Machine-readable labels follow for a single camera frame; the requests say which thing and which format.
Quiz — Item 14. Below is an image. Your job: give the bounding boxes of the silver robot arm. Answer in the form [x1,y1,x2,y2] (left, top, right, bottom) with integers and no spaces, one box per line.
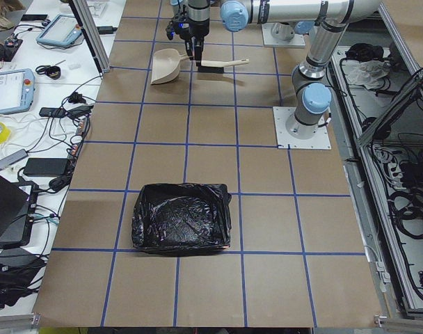
[186,0,210,67]
[166,0,380,140]

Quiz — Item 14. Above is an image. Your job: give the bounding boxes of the blue teach pendant near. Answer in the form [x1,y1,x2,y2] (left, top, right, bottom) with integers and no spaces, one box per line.
[0,69,35,115]

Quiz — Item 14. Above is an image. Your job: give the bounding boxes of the blue teach pendant far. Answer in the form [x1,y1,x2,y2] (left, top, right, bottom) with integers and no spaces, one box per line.
[35,14,83,49]

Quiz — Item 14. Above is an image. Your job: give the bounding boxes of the aluminium frame post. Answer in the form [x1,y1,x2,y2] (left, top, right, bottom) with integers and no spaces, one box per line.
[68,0,110,74]

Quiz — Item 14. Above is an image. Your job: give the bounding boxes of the black laptop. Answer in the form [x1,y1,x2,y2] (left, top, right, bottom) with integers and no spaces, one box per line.
[0,175,38,249]

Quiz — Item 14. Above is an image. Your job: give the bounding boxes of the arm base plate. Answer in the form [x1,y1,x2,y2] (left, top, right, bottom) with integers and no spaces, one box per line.
[262,22,305,49]
[273,106,331,150]

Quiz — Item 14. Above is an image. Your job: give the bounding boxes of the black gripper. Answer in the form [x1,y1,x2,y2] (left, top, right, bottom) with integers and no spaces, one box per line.
[182,34,204,66]
[166,11,191,40]

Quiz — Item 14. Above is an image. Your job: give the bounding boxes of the white hand brush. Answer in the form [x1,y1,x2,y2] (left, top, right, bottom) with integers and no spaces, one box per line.
[198,58,250,74]

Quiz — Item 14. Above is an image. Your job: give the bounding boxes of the black power adapter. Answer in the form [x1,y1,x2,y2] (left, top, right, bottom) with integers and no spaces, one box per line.
[23,158,69,177]

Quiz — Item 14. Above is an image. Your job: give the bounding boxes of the white plastic dustpan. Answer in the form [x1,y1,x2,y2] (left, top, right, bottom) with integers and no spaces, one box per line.
[150,49,190,85]

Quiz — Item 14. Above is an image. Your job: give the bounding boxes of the blue teach pendant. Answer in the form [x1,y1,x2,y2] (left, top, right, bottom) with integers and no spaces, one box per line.
[0,69,35,115]
[35,14,83,49]

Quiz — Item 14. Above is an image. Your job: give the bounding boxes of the black handled scissors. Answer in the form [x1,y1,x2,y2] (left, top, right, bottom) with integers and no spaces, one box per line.
[35,60,65,74]

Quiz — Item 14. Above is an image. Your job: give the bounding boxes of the small black bowl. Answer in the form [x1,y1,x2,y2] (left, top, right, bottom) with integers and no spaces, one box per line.
[45,65,61,80]

